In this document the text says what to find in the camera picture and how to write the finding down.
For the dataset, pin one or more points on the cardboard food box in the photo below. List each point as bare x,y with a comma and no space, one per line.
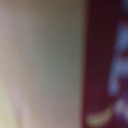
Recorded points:
106,63

